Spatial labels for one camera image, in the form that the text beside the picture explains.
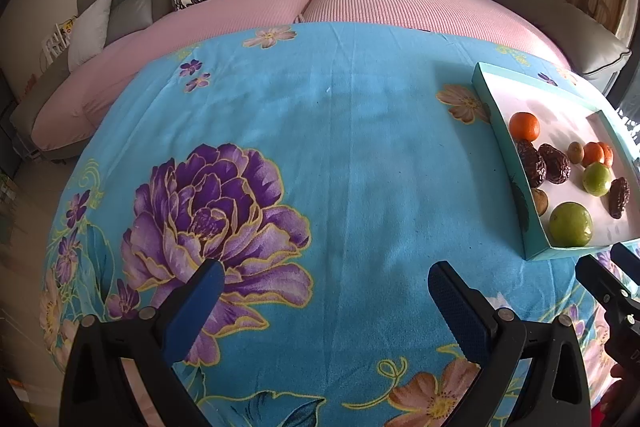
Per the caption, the dark red date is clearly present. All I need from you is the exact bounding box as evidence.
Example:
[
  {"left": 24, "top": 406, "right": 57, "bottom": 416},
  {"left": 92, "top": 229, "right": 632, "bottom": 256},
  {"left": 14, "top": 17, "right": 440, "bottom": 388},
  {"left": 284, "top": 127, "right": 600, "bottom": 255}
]
[
  {"left": 516, "top": 140, "right": 547, "bottom": 188},
  {"left": 608, "top": 176, "right": 630, "bottom": 219},
  {"left": 538, "top": 143, "right": 572, "bottom": 184}
]

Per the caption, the large green jujube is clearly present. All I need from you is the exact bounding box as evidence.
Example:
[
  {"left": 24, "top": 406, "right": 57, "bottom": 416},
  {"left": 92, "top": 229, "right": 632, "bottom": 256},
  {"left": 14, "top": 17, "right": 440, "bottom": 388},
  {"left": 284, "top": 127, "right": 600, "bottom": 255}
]
[{"left": 548, "top": 202, "right": 593, "bottom": 247}]

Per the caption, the brown kiwi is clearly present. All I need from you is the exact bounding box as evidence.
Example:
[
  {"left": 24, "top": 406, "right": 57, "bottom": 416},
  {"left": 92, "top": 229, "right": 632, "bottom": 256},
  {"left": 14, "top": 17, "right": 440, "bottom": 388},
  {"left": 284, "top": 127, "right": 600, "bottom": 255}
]
[
  {"left": 532, "top": 187, "right": 549, "bottom": 217},
  {"left": 566, "top": 141, "right": 585, "bottom": 165}
]

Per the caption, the orange mandarin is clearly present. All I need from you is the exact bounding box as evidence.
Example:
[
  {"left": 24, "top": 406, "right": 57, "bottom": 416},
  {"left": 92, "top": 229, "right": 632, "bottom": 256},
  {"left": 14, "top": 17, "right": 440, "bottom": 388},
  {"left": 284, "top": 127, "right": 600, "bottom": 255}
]
[
  {"left": 599, "top": 142, "right": 614, "bottom": 168},
  {"left": 582, "top": 142, "right": 605, "bottom": 168},
  {"left": 509, "top": 112, "right": 540, "bottom": 143}
]

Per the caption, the dark red date front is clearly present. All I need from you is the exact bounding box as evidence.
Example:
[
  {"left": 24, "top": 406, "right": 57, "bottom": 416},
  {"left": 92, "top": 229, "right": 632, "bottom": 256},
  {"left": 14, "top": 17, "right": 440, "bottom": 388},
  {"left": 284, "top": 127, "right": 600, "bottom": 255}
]
[{"left": 516, "top": 140, "right": 547, "bottom": 188}]

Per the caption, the teal white cardboard tray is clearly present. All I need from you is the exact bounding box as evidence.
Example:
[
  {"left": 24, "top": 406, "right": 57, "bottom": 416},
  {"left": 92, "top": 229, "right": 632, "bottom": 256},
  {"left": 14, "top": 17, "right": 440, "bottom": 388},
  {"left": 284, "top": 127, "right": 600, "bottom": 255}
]
[{"left": 473, "top": 63, "right": 639, "bottom": 260}]

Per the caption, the pink sofa cover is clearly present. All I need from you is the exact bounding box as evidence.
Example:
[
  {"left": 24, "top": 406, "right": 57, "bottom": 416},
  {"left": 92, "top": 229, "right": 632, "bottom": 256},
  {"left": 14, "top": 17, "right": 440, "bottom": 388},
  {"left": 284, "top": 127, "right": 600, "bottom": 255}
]
[{"left": 11, "top": 0, "right": 568, "bottom": 158}]

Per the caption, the light grey pillow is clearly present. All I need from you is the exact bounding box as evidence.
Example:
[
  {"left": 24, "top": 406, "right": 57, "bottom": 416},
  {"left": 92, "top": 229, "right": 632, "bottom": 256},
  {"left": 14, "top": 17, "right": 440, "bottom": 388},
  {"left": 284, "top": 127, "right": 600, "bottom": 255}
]
[{"left": 67, "top": 0, "right": 112, "bottom": 72}]

